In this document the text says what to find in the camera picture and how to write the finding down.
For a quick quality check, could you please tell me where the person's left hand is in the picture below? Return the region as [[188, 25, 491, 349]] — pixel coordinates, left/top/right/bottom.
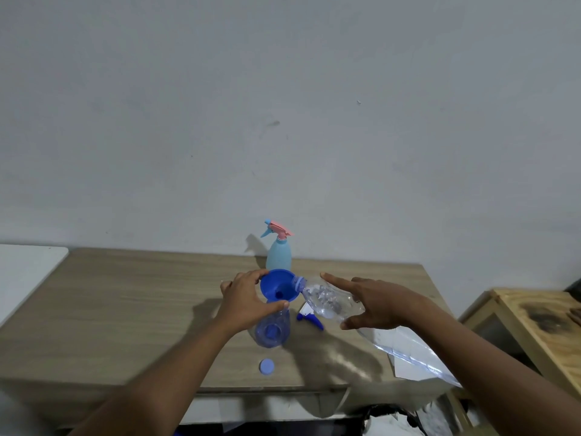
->
[[215, 269, 290, 337]]

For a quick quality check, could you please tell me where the person's right hand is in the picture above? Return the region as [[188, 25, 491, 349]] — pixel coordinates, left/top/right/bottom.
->
[[320, 272, 426, 331]]

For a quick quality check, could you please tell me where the blue plastic funnel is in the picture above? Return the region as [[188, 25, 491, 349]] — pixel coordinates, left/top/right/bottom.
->
[[260, 269, 304, 306]]

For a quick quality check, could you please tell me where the clear plastic water bottle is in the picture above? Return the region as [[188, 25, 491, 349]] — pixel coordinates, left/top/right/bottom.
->
[[290, 274, 463, 389]]

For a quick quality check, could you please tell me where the person's right forearm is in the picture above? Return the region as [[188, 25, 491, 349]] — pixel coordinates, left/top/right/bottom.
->
[[406, 299, 581, 436]]

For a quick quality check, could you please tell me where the person's left forearm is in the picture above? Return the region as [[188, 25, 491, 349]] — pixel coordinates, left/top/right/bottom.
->
[[67, 316, 239, 436]]

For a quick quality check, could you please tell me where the clear blue spray bottle body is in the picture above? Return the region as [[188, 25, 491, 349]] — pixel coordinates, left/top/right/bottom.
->
[[249, 302, 291, 349]]

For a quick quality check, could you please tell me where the blue spray trigger head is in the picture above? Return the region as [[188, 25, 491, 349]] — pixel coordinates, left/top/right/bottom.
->
[[296, 312, 325, 332]]

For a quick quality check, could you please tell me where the light blue pink-trigger spray bottle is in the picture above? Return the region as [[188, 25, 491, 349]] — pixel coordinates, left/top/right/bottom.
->
[[260, 219, 294, 273]]

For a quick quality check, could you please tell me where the black bag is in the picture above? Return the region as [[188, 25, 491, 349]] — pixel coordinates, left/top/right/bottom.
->
[[362, 404, 429, 436]]

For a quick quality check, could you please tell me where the light wooden side table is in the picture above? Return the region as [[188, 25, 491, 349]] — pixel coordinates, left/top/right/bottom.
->
[[447, 288, 581, 436]]

